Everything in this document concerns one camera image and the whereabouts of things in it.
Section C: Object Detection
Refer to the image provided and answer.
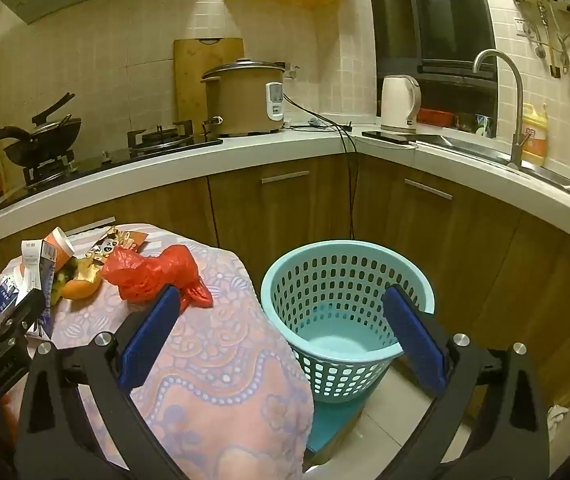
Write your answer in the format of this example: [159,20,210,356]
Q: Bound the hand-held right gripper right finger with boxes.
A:
[382,285,550,480]

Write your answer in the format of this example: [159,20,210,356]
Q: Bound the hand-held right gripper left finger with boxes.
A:
[12,285,201,480]

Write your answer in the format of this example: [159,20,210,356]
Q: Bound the white blue milk carton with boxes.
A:
[0,239,57,341]

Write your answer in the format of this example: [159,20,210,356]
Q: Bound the orange paper cup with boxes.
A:
[40,226,77,271]

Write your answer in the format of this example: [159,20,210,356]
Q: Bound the red plastic bag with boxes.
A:
[101,245,213,309]

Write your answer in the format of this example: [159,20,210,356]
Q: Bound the brown snack packet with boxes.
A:
[75,226,150,286]

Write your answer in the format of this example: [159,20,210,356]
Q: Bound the teal plastic basket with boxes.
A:
[261,240,436,403]

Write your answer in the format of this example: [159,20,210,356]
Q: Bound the green vegetable scrap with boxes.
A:
[48,257,79,306]

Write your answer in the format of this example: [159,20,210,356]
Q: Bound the orange peel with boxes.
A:
[60,274,104,301]

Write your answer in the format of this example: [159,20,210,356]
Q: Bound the pink patterned blanket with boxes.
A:
[0,222,314,480]

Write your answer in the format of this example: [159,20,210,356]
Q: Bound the teal stool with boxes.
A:
[305,394,367,462]

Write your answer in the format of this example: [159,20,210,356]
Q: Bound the white cloth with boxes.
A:
[547,402,570,432]

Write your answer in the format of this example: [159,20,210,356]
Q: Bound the black gas stove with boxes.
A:
[0,120,224,216]

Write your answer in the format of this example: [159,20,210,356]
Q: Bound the black wok with lid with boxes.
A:
[30,92,84,155]

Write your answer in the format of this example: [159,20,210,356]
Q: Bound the wooden base cabinet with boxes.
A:
[0,152,570,411]

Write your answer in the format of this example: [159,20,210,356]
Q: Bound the steel sink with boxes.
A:
[415,132,570,202]

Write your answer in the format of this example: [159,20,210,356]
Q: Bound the red box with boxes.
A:
[417,107,454,126]

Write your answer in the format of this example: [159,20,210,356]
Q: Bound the yellow detergent bottle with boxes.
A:
[521,102,550,167]

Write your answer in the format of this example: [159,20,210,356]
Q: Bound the white electric kettle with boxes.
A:
[380,74,422,134]

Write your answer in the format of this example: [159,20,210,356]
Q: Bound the steel faucet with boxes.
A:
[473,49,532,169]

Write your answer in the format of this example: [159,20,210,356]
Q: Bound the beige rice cooker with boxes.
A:
[201,59,286,137]

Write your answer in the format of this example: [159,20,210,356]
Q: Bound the wooden cutting board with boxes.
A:
[173,37,245,126]

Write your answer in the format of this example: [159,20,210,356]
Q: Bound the dark window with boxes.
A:
[365,0,498,138]

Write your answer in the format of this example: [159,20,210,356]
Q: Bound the water heater pipes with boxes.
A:
[515,0,570,79]

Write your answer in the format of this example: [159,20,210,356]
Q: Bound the metal cabinet handle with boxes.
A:
[404,178,454,201]
[261,170,311,184]
[65,216,116,236]

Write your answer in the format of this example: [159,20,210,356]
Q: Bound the black power cable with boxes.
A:
[282,92,362,241]
[207,175,222,249]

